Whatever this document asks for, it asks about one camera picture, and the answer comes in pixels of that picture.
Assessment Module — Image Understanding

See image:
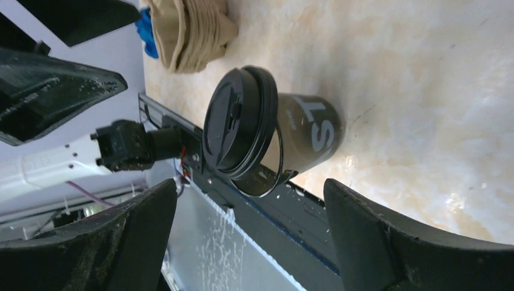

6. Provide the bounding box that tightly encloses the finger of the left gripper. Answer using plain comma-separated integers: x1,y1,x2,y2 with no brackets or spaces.
1,48,128,146
19,0,141,47

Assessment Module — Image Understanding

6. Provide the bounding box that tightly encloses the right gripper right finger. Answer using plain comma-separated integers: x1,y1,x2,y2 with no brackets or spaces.
324,179,513,290

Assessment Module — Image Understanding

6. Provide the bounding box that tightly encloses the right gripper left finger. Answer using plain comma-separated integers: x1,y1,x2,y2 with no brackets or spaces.
1,179,178,290

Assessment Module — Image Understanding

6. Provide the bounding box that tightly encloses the single black coffee cup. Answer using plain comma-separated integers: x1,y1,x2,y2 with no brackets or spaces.
232,93,344,197

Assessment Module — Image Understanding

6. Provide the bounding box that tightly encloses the black cup lid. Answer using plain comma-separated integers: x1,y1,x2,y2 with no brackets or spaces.
202,65,278,180

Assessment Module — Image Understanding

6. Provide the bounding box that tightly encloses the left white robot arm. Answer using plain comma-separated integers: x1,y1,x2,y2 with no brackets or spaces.
1,1,182,202

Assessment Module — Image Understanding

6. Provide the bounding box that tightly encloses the blue toy block left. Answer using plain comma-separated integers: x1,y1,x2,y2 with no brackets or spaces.
135,7,159,59

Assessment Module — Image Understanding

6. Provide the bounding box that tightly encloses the brown pulp cup carrier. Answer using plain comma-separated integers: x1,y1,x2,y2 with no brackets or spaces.
147,0,238,74

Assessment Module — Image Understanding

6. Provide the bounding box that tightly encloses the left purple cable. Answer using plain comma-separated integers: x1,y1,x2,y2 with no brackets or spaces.
64,181,111,207

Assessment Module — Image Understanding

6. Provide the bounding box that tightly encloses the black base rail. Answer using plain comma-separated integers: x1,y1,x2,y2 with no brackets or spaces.
138,93,342,290

